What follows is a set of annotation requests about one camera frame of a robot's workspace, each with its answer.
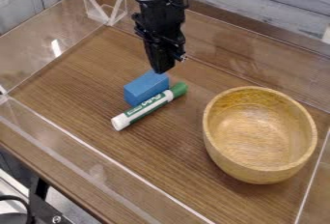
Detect black cable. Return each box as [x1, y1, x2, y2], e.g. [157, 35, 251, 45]
[0, 194, 49, 224]

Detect black table leg bracket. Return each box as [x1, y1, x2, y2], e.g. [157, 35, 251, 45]
[29, 178, 74, 224]

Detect clear acrylic tray walls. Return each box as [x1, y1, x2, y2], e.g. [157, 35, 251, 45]
[0, 0, 330, 224]

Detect green white marker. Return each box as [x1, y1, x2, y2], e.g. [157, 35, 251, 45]
[112, 82, 189, 131]

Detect brown wooden bowl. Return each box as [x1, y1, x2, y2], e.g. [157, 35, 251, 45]
[202, 86, 319, 184]

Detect blue block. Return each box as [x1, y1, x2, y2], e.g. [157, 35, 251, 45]
[125, 70, 169, 106]

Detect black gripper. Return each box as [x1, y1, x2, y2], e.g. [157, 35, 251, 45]
[132, 0, 189, 73]

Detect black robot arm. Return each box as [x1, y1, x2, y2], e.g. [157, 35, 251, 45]
[132, 0, 190, 74]

